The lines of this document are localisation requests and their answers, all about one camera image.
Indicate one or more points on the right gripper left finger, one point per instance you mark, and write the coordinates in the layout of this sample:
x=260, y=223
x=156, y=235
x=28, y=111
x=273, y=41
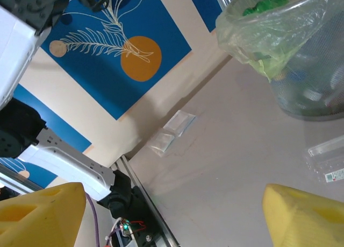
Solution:
x=37, y=217

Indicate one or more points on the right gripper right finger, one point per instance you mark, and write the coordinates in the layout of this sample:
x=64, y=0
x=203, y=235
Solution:
x=306, y=220

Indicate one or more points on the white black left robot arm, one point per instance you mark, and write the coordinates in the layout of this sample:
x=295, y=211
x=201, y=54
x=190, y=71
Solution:
x=67, y=161

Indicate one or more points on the mesh waste bin with bag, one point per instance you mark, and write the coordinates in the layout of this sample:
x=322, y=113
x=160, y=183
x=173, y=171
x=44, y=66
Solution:
x=258, y=37

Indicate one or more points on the square clear bottle beige label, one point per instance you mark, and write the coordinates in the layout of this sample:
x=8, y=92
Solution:
x=328, y=161

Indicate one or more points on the clear zip bag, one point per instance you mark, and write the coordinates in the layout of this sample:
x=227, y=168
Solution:
x=161, y=144
x=178, y=123

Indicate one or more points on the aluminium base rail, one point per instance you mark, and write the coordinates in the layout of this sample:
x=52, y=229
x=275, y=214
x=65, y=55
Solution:
x=161, y=222

